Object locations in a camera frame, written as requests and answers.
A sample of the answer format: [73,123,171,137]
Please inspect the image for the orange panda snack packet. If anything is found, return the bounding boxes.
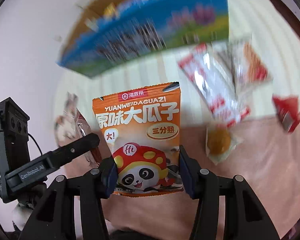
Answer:
[92,81,184,197]

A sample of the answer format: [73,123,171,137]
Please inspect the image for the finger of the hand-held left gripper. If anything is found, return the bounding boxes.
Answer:
[49,133,101,167]

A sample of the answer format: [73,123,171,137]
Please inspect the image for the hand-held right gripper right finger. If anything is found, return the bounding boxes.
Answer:
[179,145,282,240]

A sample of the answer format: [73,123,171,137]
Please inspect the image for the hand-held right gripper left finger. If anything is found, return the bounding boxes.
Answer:
[19,156,119,240]

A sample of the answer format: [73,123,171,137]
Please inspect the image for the small red snack packet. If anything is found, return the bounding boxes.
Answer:
[272,94,300,133]

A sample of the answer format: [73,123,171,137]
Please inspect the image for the red and white snack packet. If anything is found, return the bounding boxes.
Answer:
[177,42,252,131]

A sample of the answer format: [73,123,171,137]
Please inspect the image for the round yellow pastry in wrapper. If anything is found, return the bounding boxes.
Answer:
[205,122,243,166]

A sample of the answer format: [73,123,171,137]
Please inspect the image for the blue cardboard box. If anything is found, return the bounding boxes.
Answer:
[55,0,229,78]

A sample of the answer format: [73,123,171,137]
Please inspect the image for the brown snack packet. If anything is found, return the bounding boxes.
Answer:
[74,107,103,167]

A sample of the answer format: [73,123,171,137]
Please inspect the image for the clear packet with red snack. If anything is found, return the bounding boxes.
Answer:
[227,39,274,93]

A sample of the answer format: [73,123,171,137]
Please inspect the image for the cat printed blanket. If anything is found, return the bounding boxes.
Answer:
[54,0,300,240]

